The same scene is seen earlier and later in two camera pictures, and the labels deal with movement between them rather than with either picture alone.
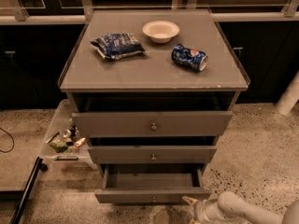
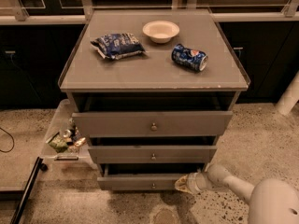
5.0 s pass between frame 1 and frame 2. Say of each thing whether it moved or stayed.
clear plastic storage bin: stayed
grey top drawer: stayed
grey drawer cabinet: stayed
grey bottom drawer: moved
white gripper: moved
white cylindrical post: stayed
